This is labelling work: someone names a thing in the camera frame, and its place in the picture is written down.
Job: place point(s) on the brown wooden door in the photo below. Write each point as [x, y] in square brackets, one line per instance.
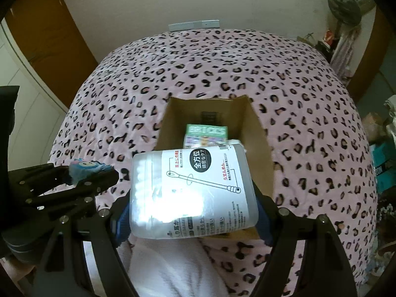
[52, 31]

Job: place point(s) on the dark standing fan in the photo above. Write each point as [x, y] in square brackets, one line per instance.
[344, 7]

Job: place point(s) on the grey wall device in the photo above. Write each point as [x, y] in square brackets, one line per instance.
[194, 25]

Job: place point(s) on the brown cardboard box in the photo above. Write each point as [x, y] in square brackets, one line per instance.
[256, 148]

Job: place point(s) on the red white small item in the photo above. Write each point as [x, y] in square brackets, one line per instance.
[328, 38]

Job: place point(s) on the pile of pale clothes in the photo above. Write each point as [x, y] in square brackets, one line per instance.
[391, 114]

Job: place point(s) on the white fleece cloth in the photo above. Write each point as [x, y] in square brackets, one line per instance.
[173, 269]

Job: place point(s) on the patterned hanging cloth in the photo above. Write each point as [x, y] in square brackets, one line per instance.
[345, 55]

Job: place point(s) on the clear cotton swab container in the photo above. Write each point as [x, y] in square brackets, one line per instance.
[191, 191]

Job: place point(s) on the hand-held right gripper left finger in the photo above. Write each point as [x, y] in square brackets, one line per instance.
[122, 222]

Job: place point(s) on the green printed packet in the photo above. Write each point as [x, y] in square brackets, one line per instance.
[205, 134]

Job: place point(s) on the teal storage box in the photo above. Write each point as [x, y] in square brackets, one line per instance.
[383, 167]

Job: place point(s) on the small blue figure toy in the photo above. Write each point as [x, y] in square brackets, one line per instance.
[89, 168]

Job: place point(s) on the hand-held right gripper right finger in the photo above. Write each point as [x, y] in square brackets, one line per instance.
[264, 225]

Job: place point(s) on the pink leopard print blanket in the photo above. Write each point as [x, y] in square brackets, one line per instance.
[216, 68]

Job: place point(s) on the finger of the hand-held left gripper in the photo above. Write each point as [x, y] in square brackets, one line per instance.
[37, 179]
[77, 191]

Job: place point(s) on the white wardrobe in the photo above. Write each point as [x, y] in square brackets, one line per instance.
[31, 99]

